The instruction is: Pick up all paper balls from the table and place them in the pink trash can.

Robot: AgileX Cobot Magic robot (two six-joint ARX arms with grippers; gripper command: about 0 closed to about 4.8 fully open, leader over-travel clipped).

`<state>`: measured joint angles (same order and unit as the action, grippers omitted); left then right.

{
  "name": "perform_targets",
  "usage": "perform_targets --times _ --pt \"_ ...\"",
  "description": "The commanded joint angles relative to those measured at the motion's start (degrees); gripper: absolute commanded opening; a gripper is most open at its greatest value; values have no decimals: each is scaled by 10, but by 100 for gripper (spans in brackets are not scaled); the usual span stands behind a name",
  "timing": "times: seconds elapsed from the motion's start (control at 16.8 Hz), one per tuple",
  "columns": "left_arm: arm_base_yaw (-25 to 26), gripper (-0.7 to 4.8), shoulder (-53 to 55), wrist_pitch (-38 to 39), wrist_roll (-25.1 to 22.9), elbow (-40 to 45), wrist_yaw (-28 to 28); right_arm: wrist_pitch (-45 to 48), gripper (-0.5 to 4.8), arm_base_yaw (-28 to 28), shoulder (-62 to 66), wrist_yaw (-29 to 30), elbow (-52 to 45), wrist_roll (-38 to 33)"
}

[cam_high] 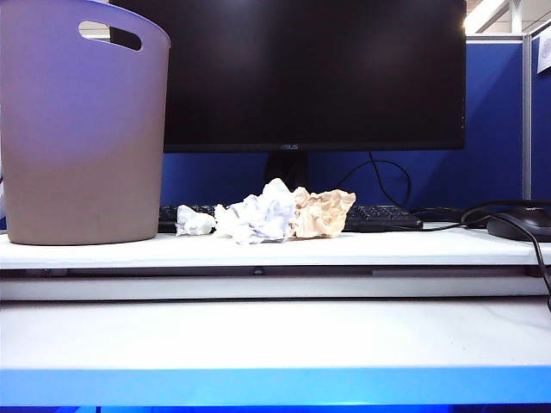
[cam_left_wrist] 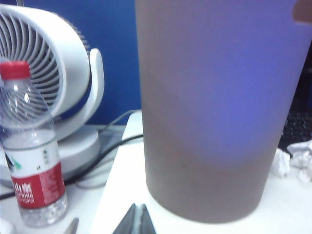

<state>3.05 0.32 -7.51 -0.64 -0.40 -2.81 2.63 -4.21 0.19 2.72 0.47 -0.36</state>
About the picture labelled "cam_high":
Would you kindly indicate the brown paper ball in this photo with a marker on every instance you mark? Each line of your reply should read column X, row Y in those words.
column 320, row 213

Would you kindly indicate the small white paper ball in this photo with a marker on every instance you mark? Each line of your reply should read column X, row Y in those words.
column 193, row 221

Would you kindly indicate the grey metal table rail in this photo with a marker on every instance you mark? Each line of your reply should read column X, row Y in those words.
column 215, row 271

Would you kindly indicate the black computer mouse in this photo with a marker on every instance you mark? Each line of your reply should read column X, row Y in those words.
column 523, row 226

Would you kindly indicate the black ASUS computer monitor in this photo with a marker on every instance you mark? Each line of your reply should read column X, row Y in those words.
column 314, row 73

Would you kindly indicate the large white paper ball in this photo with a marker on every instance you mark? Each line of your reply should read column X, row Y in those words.
column 262, row 215

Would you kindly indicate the black computer keyboard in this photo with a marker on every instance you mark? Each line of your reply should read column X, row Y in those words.
column 379, row 217

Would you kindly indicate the white paper sheet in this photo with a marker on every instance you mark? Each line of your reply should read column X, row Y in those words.
column 545, row 53

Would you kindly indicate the black monitor stand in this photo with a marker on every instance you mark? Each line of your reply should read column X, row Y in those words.
column 286, row 168

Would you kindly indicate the grey metal partition post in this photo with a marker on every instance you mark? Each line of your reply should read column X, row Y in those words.
column 527, row 120

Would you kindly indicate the narrow blue partition panel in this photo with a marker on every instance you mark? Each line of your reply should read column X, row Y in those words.
column 541, row 137

